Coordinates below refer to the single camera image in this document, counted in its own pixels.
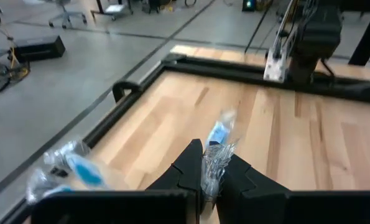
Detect black floor cable bundle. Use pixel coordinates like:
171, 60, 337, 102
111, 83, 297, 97
0, 29, 32, 94

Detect black floor equipment case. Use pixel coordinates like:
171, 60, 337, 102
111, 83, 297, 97
12, 34, 67, 63

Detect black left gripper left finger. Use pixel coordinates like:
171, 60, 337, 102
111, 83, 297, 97
31, 139, 205, 224

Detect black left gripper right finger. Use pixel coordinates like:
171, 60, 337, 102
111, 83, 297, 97
216, 153, 370, 224

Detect black computer tower blue lights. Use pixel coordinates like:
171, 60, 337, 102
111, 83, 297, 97
241, 0, 257, 12

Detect grey wheeled office chair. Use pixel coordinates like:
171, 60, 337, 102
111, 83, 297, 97
47, 0, 88, 29

